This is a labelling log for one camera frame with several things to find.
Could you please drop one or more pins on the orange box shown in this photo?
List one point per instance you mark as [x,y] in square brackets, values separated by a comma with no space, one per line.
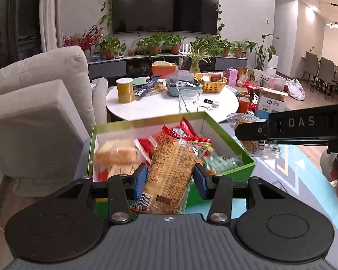
[164,71]

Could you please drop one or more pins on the black television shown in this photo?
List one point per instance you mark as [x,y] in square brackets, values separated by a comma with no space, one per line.
[163,5]

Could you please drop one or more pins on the teal printed mat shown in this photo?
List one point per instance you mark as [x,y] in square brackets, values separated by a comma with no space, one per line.
[293,168]

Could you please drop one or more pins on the tan cracker packet red edge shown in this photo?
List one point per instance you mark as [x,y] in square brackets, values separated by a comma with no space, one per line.
[171,168]

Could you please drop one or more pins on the clear glass jar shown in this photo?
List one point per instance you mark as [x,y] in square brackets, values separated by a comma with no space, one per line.
[188,102]

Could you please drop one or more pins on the green cardboard box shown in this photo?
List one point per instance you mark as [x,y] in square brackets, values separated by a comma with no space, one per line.
[242,171]

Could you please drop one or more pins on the dark window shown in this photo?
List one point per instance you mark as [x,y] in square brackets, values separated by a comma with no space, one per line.
[22,19]

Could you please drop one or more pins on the grey television cabinet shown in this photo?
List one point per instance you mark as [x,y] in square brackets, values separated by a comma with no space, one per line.
[112,67]

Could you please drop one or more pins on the sliced bread packet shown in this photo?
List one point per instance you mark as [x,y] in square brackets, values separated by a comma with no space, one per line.
[117,153]
[124,170]

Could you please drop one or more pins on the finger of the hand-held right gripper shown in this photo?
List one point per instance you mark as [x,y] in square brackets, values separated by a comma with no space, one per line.
[252,130]

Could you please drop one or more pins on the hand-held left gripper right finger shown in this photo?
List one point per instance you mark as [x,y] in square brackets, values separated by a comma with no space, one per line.
[200,181]

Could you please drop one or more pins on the pink box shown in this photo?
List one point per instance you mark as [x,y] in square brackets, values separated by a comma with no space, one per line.
[231,76]

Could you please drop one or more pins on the red rice cracker packet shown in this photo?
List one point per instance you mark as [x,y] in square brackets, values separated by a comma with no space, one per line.
[143,146]

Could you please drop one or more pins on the potted green plant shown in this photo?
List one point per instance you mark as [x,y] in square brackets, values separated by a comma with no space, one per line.
[214,46]
[238,49]
[174,43]
[152,45]
[109,46]

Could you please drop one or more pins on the white curtain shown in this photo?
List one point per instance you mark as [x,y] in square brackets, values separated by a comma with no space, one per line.
[48,14]

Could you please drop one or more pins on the small black white item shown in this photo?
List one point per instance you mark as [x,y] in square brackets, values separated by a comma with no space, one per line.
[209,102]

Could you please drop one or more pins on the clear storage box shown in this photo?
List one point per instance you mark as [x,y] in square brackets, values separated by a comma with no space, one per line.
[274,83]

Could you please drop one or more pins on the yellow canister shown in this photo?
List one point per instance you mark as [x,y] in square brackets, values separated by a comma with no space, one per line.
[125,91]

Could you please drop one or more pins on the brown cardboard box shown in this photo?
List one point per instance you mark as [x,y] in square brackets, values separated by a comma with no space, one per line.
[270,105]

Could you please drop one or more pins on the round white table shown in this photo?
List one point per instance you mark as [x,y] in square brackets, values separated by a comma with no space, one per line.
[157,107]

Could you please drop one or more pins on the hanging vine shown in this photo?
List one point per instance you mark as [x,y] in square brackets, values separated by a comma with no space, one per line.
[108,2]
[219,11]

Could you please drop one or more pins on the light green snack packet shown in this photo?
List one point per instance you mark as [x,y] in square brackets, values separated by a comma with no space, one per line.
[222,164]

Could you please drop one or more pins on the tall leafy plant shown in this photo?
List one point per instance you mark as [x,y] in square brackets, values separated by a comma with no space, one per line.
[260,53]

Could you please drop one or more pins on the white plastic bag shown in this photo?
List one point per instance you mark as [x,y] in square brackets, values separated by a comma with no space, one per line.
[296,90]

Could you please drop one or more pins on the yellow woven basket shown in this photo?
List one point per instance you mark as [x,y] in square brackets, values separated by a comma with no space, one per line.
[211,85]

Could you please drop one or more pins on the white router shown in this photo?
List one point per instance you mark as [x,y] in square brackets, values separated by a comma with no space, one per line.
[188,49]

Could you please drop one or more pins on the red flower bouquet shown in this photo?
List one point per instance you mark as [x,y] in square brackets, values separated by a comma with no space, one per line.
[81,40]

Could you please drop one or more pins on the light grey sofa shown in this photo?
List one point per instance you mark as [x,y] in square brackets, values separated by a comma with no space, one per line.
[31,118]

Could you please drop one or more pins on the red white snack packet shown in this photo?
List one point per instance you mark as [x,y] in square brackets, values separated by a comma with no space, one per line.
[186,129]

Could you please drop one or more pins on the grey dining chair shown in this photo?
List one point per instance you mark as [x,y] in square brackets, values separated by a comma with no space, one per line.
[326,74]
[309,66]

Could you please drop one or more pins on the dark blue snack packet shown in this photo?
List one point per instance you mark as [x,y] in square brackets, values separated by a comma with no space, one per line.
[142,90]

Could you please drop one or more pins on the mint green box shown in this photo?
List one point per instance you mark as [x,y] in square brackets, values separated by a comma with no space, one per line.
[140,82]

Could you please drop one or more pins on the orange cup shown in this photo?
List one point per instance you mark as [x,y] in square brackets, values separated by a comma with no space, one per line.
[243,105]

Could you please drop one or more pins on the green plant in glass vase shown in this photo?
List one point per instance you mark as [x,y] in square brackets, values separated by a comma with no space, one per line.
[195,59]

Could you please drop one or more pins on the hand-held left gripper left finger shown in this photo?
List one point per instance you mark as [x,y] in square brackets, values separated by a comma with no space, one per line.
[140,181]

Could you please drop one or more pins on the clear cookie packet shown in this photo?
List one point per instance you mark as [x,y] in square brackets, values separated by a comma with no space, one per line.
[256,147]

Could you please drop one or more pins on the teal plastic bin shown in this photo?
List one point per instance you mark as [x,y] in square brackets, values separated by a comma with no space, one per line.
[171,90]

